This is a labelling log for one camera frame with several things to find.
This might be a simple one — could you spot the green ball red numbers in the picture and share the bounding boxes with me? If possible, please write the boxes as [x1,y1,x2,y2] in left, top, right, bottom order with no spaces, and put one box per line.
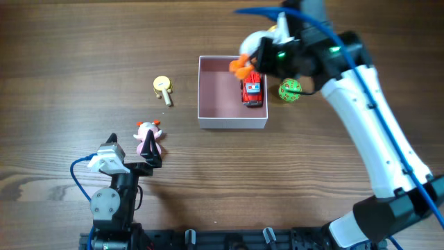
[278,78,302,103]

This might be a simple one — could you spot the red toy fire truck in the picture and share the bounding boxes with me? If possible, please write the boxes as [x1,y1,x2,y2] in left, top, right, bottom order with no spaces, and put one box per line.
[240,72,264,108]

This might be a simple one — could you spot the white duck plush toy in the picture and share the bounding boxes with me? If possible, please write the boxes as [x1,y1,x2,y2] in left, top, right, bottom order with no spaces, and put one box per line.
[229,12,294,80]

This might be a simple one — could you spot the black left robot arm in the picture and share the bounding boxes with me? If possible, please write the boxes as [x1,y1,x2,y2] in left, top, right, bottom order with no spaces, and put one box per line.
[87,130,162,250]

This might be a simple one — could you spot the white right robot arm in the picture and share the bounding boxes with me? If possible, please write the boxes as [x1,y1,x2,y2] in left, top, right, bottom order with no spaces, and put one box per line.
[239,1,443,249]

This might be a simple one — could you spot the pink pig plush toy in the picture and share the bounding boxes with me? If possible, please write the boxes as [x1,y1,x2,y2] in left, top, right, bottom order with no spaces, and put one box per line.
[133,120,163,156]

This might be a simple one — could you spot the yellow wooden rattle drum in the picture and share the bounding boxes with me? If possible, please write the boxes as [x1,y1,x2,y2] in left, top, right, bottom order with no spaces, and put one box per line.
[153,76,172,107]

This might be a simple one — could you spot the white box pink inside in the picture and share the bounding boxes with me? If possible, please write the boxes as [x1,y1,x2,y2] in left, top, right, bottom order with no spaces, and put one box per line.
[197,56,268,129]

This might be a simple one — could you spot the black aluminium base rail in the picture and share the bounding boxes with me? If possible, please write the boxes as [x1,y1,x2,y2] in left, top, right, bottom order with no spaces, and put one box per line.
[78,227,339,250]

